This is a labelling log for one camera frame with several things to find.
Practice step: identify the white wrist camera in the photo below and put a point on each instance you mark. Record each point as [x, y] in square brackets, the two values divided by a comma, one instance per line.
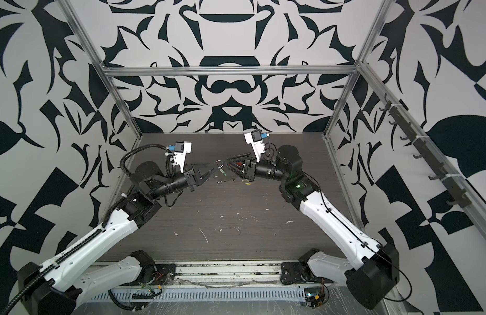
[176, 155]
[255, 139]

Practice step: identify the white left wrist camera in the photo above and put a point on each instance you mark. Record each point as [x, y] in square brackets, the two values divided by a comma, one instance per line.
[176, 155]

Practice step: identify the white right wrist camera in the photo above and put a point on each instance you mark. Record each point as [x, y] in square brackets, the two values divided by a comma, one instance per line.
[255, 139]

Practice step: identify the aluminium frame corner post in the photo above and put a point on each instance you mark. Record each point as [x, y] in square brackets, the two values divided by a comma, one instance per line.
[368, 44]
[89, 48]

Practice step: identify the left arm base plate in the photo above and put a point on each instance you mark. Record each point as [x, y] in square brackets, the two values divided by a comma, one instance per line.
[160, 274]

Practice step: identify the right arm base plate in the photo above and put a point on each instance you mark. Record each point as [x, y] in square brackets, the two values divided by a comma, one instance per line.
[297, 272]

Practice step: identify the white slotted cable duct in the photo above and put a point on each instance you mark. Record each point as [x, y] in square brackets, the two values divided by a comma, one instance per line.
[203, 294]

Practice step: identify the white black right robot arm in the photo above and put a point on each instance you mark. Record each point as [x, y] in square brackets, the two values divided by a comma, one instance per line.
[304, 193]

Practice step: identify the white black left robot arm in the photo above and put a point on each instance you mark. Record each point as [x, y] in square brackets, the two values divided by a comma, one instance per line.
[63, 283]

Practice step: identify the aluminium frame corner post right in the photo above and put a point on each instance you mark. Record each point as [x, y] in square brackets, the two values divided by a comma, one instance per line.
[368, 44]

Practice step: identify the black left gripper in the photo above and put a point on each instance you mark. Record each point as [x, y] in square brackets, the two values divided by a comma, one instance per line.
[191, 178]

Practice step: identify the aluminium frame corner post left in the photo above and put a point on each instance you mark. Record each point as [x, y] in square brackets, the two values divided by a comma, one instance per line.
[89, 48]

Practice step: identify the black wall hook rail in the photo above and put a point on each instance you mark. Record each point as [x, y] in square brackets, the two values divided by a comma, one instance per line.
[427, 150]

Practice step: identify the green lit circuit board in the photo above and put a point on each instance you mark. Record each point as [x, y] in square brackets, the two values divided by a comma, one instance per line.
[315, 296]

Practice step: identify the aluminium frame top crossbar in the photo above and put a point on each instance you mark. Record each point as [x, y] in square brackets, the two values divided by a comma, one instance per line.
[226, 70]

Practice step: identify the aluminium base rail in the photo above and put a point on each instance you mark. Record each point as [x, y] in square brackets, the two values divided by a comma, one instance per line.
[235, 271]

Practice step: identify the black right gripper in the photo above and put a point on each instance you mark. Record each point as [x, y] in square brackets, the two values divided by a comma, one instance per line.
[249, 170]

